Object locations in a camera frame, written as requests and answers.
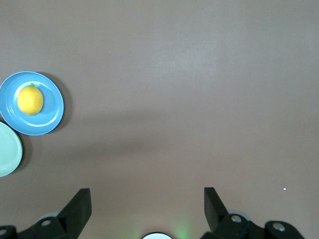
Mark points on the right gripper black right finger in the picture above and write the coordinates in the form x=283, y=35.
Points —
x=216, y=214

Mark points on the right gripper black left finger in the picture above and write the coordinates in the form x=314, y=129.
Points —
x=74, y=214

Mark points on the yellow lemon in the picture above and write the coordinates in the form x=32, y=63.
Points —
x=30, y=100

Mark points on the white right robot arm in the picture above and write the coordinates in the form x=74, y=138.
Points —
x=157, y=236

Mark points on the light green plate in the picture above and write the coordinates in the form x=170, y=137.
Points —
x=8, y=149

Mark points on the blue plate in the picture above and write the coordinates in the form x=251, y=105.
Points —
x=53, y=109

